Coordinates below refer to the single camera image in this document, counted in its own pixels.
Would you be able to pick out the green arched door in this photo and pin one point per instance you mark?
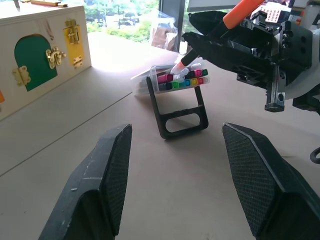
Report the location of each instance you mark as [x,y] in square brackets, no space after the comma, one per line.
[35,62]

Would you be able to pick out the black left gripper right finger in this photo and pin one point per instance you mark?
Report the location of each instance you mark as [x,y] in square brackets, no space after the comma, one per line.
[262,185]

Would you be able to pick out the dark green marker pen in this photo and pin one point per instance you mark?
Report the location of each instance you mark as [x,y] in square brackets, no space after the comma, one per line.
[204,72]

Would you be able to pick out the black pen holder stand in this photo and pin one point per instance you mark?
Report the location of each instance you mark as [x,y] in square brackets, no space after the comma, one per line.
[182,122]

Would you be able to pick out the pink marker pen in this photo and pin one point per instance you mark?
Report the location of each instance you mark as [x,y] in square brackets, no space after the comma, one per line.
[164,78]

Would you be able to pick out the red marker pen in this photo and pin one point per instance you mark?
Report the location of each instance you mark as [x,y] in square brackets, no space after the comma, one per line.
[200,80]

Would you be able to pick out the yellow door with gold latch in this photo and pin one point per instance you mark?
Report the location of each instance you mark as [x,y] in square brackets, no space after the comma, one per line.
[73,45]

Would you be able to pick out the clear plastic pen holder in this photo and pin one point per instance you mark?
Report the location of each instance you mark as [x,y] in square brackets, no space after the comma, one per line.
[147,81]

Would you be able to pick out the cyan marker pen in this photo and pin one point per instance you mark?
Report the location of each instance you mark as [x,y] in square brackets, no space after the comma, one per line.
[182,83]

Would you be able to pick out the yellow marker pen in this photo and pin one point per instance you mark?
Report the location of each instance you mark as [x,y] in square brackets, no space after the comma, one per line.
[194,81]

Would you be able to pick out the clear plastic bag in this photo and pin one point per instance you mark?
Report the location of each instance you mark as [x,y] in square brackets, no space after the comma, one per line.
[163,32]

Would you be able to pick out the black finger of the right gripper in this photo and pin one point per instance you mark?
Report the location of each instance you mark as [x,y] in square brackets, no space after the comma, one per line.
[207,21]
[232,57]

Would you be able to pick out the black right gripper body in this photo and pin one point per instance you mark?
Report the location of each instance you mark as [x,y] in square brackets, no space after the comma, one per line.
[292,50]

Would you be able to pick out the magenta marker pen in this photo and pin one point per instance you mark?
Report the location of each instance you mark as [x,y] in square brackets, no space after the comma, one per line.
[198,73]

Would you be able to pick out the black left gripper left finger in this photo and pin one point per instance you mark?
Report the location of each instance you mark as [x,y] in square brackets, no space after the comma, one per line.
[95,195]

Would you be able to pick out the orange and black marker pen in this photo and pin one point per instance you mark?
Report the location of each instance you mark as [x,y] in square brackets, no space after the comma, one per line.
[240,12]

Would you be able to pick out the wooden latch box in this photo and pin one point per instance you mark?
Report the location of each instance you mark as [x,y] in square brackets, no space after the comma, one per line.
[40,27]

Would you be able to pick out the yellow wooden piece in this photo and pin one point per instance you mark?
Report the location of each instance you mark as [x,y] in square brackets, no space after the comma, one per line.
[47,2]

